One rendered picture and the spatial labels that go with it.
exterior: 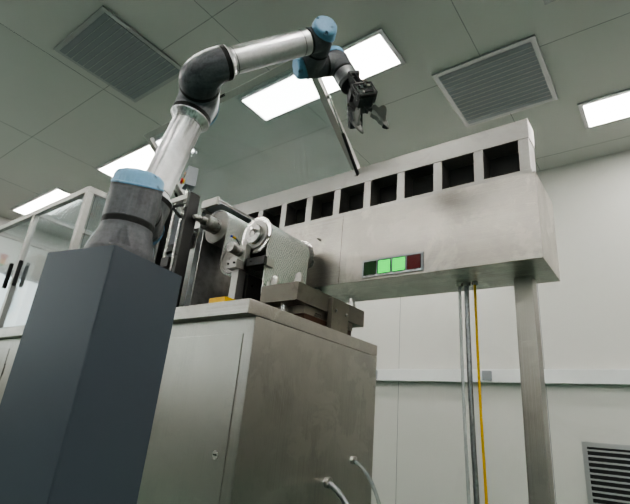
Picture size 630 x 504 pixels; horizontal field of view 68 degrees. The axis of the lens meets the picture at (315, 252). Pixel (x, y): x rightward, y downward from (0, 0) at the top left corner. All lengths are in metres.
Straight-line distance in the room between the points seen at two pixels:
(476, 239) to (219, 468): 1.04
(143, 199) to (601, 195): 3.62
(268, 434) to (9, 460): 0.56
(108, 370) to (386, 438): 3.50
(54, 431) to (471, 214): 1.33
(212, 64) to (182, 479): 1.07
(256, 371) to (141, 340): 0.33
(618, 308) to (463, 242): 2.37
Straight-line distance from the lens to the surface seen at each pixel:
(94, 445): 0.98
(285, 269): 1.73
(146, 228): 1.10
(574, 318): 3.91
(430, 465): 4.11
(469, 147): 1.81
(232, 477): 1.20
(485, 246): 1.61
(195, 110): 1.40
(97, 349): 0.95
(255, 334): 1.22
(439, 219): 1.71
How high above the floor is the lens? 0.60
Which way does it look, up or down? 21 degrees up
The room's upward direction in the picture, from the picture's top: 5 degrees clockwise
